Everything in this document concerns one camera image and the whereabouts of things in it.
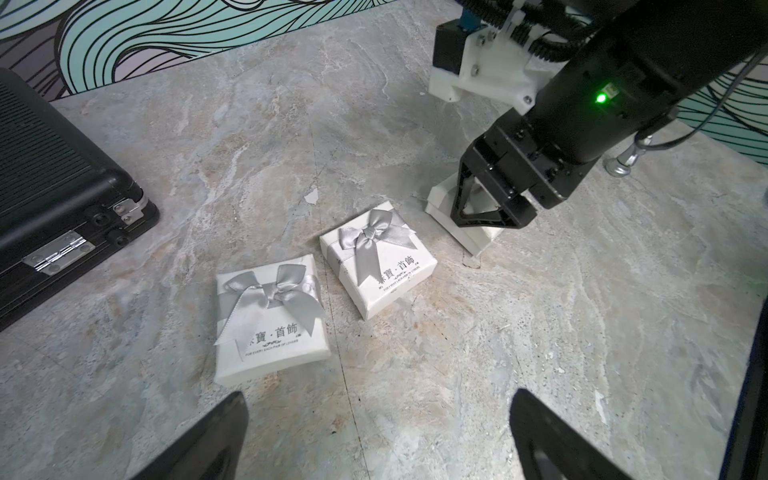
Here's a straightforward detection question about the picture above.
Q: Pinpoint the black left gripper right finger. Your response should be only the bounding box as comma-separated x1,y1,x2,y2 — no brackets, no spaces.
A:
509,389,628,479

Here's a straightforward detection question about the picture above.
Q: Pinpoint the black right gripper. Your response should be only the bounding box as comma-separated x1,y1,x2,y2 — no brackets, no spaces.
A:
450,65,681,229

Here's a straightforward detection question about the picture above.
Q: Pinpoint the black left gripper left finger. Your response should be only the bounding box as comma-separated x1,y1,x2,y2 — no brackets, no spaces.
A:
134,391,249,479

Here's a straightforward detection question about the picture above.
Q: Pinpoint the black ribbed briefcase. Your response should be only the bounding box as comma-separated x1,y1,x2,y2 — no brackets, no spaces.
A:
1,69,160,329

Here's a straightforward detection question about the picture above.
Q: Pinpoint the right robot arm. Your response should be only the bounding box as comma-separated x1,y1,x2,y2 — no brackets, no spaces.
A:
451,1,767,229

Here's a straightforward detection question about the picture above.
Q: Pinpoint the white gift box left bow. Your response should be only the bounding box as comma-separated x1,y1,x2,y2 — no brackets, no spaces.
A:
214,254,331,387

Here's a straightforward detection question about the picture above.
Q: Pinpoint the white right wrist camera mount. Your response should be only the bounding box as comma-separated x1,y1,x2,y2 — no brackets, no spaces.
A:
428,5,562,115

